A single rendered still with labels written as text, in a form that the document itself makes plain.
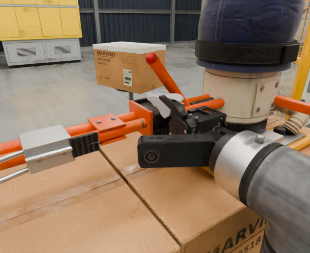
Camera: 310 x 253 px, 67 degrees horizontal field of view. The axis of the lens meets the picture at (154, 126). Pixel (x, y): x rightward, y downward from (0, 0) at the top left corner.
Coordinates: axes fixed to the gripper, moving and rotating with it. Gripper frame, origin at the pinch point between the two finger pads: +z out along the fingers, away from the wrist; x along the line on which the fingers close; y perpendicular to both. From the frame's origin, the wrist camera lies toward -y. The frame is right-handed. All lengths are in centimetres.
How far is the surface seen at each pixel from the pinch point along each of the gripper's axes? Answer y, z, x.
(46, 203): -21.2, 1.3, -13.1
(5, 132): -34, 274, -107
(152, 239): -9.1, -16.0, -13.1
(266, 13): 20.8, -8.6, 18.9
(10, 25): 29, 721, 0
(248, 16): 18.5, -6.6, 18.4
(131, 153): 0.3, 8.2, -13.1
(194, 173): 8.0, -6.7, -13.1
